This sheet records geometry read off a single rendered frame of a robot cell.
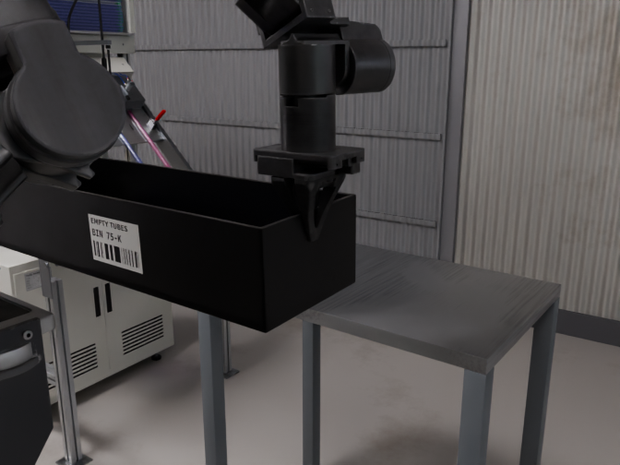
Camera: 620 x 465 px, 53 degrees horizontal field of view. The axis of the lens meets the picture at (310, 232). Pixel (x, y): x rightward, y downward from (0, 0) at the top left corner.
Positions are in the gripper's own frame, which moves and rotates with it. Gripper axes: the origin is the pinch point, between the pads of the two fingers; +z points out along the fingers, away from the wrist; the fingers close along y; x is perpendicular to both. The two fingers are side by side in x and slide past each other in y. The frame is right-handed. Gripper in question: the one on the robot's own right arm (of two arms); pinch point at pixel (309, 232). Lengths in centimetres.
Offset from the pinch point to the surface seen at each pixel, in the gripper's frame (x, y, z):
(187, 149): -228, 268, 42
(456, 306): -59, 7, 32
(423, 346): -41, 5, 32
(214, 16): -231, 239, -40
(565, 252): -243, 30, 75
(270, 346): -147, 132, 113
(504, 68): -244, 65, -9
